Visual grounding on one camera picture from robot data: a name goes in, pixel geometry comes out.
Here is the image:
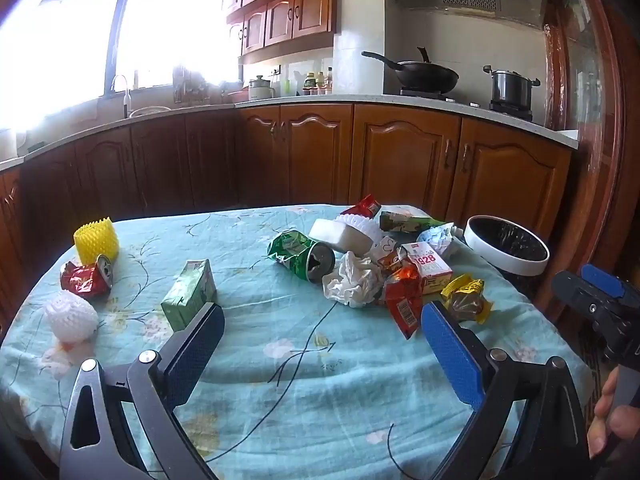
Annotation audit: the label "red white milk carton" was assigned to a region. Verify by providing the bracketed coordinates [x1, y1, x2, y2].
[401, 242, 452, 295]

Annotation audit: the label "crushed green can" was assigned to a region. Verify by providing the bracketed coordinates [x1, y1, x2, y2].
[267, 230, 335, 284]

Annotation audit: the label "light blue floral tablecloth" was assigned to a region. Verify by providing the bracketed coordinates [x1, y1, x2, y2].
[0, 202, 597, 480]

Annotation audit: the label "red orange snack bag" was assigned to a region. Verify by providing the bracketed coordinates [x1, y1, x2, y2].
[383, 263, 423, 339]

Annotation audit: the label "black wok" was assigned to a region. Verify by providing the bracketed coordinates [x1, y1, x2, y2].
[361, 47, 459, 94]

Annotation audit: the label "condiment bottles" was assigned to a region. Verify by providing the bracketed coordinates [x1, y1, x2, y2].
[303, 67, 333, 96]

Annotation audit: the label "red snack wrapper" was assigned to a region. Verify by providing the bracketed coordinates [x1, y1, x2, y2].
[341, 194, 381, 219]

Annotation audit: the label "white rimmed black trash bin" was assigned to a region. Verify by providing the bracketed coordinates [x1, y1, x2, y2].
[463, 214, 550, 278]

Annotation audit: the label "white foam fruit net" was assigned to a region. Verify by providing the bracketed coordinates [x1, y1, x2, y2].
[336, 214, 385, 244]

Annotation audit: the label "wooden lower kitchen cabinets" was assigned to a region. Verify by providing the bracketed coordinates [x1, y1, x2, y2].
[1, 103, 572, 295]

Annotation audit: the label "yellow candy wrapper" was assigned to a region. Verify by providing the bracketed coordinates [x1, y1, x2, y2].
[440, 273, 494, 324]

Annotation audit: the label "green juice carton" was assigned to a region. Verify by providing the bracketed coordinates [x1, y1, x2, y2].
[160, 259, 217, 332]

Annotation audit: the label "white foam net ball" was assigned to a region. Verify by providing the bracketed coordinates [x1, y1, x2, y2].
[43, 290, 99, 344]

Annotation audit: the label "cat print carton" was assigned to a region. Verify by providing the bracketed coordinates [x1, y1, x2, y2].
[368, 236, 406, 275]

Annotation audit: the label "black stock pot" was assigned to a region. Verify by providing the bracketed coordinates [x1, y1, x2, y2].
[483, 65, 541, 108]

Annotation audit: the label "blue white paper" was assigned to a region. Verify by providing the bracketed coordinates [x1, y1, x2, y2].
[416, 222, 463, 260]

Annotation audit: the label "wooden kitchen cabinets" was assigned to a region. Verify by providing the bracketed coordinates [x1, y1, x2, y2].
[1, 103, 572, 295]
[222, 0, 338, 63]

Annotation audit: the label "green drink pouch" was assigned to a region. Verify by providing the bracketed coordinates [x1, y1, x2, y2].
[378, 210, 445, 234]

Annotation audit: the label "yellow foam fruit net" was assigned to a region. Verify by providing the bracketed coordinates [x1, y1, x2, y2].
[73, 217, 119, 266]

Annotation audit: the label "sink faucet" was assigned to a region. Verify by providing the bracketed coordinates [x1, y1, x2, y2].
[112, 74, 132, 119]

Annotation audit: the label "glass display cabinet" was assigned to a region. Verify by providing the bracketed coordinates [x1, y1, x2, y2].
[544, 0, 640, 311]

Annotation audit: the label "white tissue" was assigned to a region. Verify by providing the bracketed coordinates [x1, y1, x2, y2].
[322, 252, 384, 309]

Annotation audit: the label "person's right hand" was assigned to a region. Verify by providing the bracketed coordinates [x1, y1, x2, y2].
[587, 366, 640, 458]

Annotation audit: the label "white kettle pot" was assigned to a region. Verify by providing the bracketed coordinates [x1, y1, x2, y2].
[247, 75, 276, 101]

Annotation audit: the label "wooden upper kitchen cabinets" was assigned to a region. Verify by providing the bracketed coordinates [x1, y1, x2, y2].
[222, 0, 338, 63]

